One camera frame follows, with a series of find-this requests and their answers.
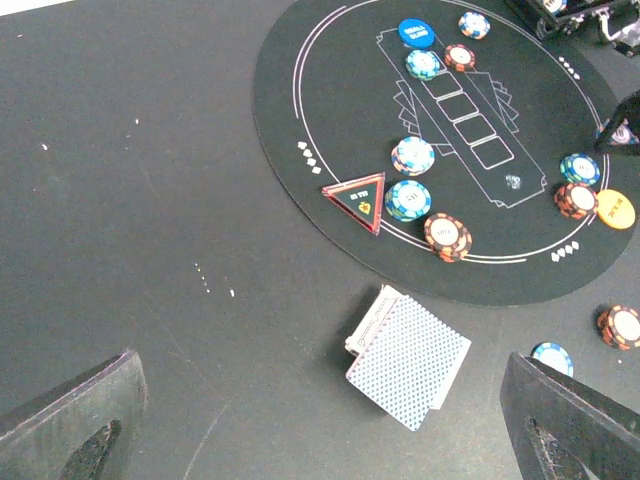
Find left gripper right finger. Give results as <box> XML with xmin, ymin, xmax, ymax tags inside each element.
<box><xmin>500</xmin><ymin>352</ymin><xmax>639</xmax><ymax>479</ymax></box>

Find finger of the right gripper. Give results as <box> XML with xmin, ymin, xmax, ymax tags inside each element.
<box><xmin>594</xmin><ymin>91</ymin><xmax>640</xmax><ymax>155</ymax></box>

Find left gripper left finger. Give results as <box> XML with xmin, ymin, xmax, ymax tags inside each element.
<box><xmin>1</xmin><ymin>350</ymin><xmax>148</xmax><ymax>479</ymax></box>

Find purple chips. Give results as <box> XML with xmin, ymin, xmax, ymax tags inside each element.
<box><xmin>391</xmin><ymin>136</ymin><xmax>435</xmax><ymax>176</ymax></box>
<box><xmin>458</xmin><ymin>11</ymin><xmax>491</xmax><ymax>40</ymax></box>
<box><xmin>606</xmin><ymin>118</ymin><xmax>639</xmax><ymax>146</ymax></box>

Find green poker chip stack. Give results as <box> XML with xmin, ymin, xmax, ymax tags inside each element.
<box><xmin>531</xmin><ymin>342</ymin><xmax>574</xmax><ymax>377</ymax></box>

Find green chips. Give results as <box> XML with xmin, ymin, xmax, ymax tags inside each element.
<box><xmin>405</xmin><ymin>50</ymin><xmax>441</xmax><ymax>81</ymax></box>
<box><xmin>384</xmin><ymin>180</ymin><xmax>432</xmax><ymax>222</ymax></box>
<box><xmin>559</xmin><ymin>153</ymin><xmax>601</xmax><ymax>186</ymax></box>

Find red chips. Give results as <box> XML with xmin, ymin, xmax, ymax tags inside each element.
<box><xmin>444</xmin><ymin>44</ymin><xmax>476</xmax><ymax>72</ymax></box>
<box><xmin>554</xmin><ymin>183</ymin><xmax>599</xmax><ymax>220</ymax></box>
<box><xmin>424</xmin><ymin>212</ymin><xmax>473</xmax><ymax>263</ymax></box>

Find red poker chip stack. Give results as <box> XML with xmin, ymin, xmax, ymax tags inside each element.
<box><xmin>596</xmin><ymin>305</ymin><xmax>639</xmax><ymax>351</ymax></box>

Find blue backed card stack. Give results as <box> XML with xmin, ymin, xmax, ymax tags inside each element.
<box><xmin>346</xmin><ymin>295</ymin><xmax>471</xmax><ymax>431</ymax></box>

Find blue round blind button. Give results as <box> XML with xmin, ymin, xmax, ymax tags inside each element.
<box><xmin>397</xmin><ymin>18</ymin><xmax>435</xmax><ymax>49</ymax></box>

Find triangular red dealer button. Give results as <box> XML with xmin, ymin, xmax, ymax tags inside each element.
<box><xmin>321</xmin><ymin>172</ymin><xmax>385</xmax><ymax>236</ymax></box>

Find black poker set case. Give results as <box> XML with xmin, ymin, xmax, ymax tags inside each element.
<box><xmin>506</xmin><ymin>0</ymin><xmax>639</xmax><ymax>58</ymax></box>

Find orange round blind button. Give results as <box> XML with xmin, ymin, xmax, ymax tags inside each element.
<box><xmin>596</xmin><ymin>189</ymin><xmax>636</xmax><ymax>230</ymax></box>

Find round black poker mat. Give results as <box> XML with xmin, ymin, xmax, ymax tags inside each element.
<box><xmin>253</xmin><ymin>1</ymin><xmax>639</xmax><ymax>306</ymax></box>

